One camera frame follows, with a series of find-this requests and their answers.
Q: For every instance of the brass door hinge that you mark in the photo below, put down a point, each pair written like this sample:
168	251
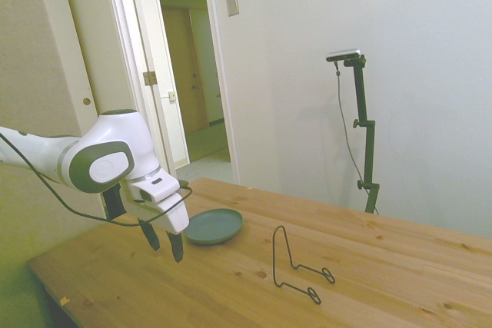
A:
150	78

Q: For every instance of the black camera stand pole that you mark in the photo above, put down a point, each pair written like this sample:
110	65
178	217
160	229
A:
369	151

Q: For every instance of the silver exterior camera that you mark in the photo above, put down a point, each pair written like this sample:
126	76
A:
344	55

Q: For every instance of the brass door latch plate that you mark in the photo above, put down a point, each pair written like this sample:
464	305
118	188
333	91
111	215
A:
172	96

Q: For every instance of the teal round plate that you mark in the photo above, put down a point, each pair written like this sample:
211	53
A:
215	226

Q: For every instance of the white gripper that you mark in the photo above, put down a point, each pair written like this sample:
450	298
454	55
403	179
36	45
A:
175	214

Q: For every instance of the brown wooden hallway door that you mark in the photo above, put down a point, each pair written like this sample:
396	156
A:
184	74

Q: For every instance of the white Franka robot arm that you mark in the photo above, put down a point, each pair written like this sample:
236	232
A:
115	132

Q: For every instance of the white open door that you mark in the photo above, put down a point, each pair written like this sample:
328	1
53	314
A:
100	36

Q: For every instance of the beige wall switch plate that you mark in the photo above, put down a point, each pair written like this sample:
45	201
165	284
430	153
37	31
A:
231	2

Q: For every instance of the white door frame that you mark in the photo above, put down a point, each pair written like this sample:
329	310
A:
221	74

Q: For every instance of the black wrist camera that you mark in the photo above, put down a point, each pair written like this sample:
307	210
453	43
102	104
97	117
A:
114	201

